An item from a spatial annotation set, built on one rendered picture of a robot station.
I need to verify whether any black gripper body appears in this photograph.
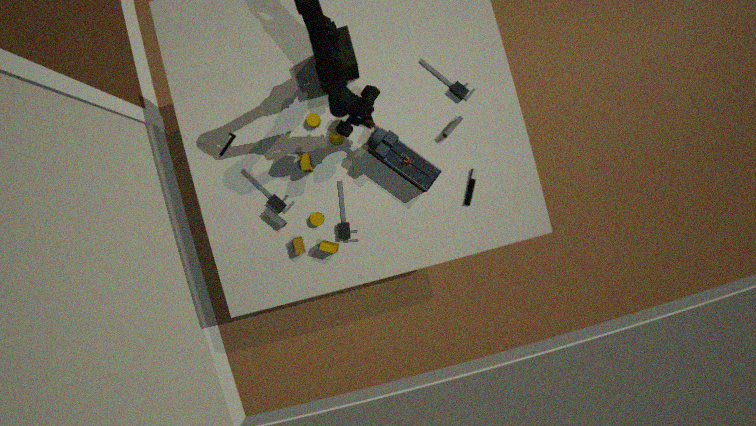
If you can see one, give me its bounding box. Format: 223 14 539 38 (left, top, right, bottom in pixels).
335 85 380 137

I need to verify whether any black l-shaped bar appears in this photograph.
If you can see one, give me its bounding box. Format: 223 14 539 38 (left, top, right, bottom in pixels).
220 132 236 156

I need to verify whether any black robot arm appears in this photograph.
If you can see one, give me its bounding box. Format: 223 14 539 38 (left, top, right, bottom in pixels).
294 0 375 120

